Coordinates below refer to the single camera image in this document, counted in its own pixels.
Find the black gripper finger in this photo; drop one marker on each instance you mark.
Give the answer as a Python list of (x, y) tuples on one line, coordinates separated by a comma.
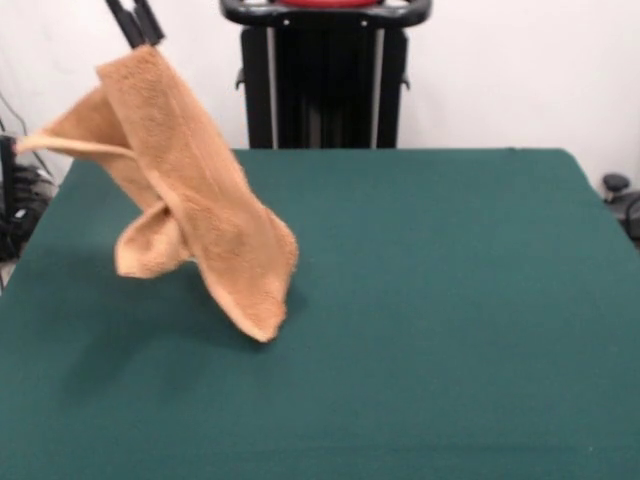
[(149, 22), (126, 22)]

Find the orange terry towel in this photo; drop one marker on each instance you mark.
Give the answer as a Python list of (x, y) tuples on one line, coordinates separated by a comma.
[(190, 190)]

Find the red robot base disc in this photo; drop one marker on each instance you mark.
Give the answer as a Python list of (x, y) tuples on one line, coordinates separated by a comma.
[(325, 2)]

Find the black electrical box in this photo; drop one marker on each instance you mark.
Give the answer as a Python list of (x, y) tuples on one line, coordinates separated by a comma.
[(7, 170)]

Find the dark green table cloth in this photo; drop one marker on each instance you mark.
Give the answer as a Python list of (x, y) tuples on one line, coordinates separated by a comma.
[(450, 300)]

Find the black office chair base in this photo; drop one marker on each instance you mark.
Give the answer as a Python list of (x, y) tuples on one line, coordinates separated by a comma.
[(616, 182)]

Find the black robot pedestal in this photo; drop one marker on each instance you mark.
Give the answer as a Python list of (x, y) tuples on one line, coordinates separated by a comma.
[(325, 75)]

